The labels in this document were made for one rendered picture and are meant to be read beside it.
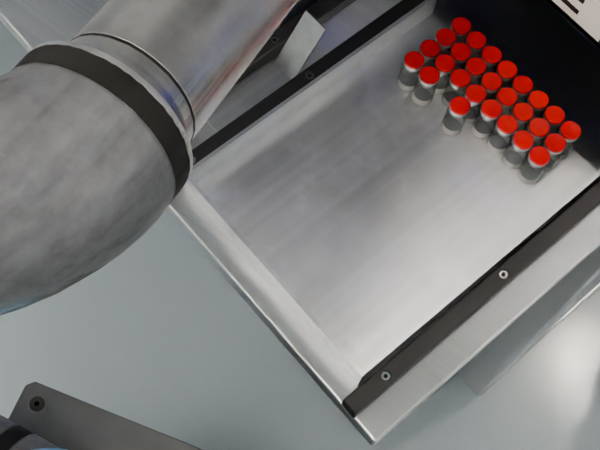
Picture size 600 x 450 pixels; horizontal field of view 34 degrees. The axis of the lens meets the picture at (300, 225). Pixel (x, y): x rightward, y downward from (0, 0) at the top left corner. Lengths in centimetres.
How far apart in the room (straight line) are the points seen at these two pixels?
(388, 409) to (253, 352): 94
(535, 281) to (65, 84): 64
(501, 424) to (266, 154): 100
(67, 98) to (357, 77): 65
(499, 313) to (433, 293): 7
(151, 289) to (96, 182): 147
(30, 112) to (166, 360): 144
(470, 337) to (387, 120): 24
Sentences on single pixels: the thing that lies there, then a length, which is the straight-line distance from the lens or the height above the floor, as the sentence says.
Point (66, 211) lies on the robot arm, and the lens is 42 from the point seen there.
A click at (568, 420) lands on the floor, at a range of 191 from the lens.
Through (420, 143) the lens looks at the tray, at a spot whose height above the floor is 88.
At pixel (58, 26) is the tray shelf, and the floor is 88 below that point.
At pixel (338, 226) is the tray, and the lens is 97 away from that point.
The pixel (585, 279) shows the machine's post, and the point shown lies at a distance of 129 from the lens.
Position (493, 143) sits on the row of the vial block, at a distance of 102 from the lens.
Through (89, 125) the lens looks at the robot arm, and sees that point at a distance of 43.
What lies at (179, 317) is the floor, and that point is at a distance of 186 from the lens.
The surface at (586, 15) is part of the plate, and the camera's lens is 99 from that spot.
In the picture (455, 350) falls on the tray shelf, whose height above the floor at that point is 88.
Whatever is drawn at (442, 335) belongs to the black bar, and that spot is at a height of 90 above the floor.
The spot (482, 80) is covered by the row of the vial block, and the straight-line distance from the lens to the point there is 102.
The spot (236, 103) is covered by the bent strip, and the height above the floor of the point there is 88.
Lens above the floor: 177
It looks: 67 degrees down
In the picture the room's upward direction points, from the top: 8 degrees clockwise
